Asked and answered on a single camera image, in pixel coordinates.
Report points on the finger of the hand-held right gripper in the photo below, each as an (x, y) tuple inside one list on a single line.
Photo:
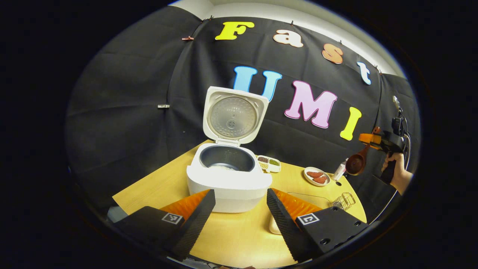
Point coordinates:
[(369, 140)]

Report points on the white box with clear lid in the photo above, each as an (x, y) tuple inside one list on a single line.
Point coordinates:
[(274, 226)]

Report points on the grey flat object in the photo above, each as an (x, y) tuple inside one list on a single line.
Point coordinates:
[(115, 215)]

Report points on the brown wooden spoon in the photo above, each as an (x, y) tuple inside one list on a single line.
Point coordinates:
[(354, 164)]

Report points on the white divided dish of beans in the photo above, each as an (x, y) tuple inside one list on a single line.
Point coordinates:
[(269, 163)]

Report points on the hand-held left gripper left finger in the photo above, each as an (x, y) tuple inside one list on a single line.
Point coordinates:
[(194, 224)]

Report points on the red meat piece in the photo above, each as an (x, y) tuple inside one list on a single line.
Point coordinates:
[(320, 180), (314, 174)]

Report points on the white round plate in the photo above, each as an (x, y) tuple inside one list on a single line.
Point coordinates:
[(307, 179)]

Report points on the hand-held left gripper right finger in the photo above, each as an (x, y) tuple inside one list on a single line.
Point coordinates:
[(287, 231)]

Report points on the red cloth clip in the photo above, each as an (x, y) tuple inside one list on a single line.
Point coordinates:
[(188, 38)]

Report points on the scoop of white rice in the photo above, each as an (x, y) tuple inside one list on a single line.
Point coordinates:
[(222, 167)]

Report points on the black backdrop cloth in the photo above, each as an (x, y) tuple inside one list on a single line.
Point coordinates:
[(130, 112)]

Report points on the clear bottle with pink label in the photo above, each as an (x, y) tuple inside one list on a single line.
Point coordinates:
[(339, 172)]

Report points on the white rice cooker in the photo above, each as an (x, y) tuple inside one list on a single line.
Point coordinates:
[(227, 186)]

